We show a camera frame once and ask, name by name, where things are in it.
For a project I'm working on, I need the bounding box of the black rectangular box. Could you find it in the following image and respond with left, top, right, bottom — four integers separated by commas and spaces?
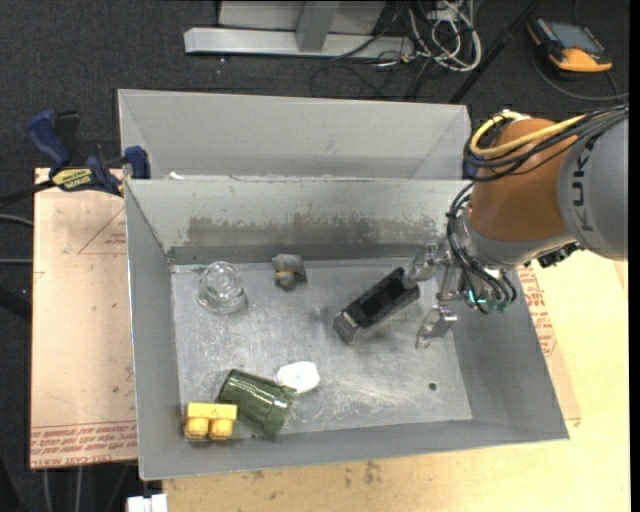
332, 266, 422, 346

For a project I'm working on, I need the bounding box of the clear glass dome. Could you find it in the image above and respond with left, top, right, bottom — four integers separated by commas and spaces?
196, 260, 249, 316

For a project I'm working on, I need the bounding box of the yellow toy block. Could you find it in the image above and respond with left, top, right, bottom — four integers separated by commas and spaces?
183, 401, 239, 442

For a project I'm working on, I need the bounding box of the dark green cup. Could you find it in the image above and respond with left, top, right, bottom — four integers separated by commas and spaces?
215, 368, 298, 442

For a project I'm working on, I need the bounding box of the grey toy animal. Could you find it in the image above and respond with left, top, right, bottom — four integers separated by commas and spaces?
270, 253, 308, 292

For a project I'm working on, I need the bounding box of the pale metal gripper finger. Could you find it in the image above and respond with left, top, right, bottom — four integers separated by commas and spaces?
403, 243, 442, 292
414, 303, 459, 350

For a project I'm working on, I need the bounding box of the grey metal bin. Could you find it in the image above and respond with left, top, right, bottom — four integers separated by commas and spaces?
117, 88, 571, 481

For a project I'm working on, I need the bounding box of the brown cardboard board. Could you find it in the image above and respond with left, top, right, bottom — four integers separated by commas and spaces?
29, 167, 584, 471

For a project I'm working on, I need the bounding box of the white rounded lump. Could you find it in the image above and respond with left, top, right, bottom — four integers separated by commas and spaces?
275, 360, 322, 396

